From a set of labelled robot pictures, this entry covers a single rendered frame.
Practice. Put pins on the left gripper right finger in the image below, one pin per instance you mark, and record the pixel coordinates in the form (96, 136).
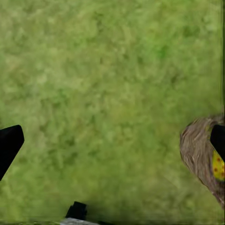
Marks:
(217, 139)

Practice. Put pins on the wicker basket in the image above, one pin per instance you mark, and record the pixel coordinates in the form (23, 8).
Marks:
(197, 153)

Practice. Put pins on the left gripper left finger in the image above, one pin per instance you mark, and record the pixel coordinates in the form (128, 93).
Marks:
(11, 140)

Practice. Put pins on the easter egg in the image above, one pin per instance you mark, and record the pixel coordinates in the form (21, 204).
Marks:
(218, 166)

